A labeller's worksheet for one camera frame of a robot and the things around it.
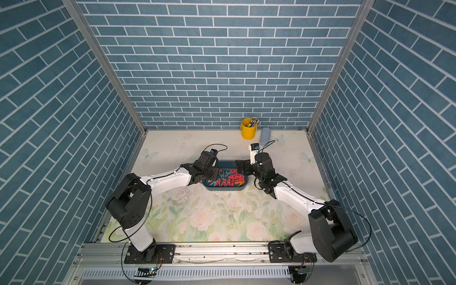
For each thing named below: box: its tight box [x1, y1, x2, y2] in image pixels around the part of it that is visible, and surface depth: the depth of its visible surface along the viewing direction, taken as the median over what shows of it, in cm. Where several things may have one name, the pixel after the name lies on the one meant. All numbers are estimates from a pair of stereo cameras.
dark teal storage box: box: [202, 160, 249, 191], surface depth 96 cm
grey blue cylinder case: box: [260, 127, 272, 146], surface depth 118 cm
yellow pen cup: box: [239, 117, 258, 141], surface depth 116 cm
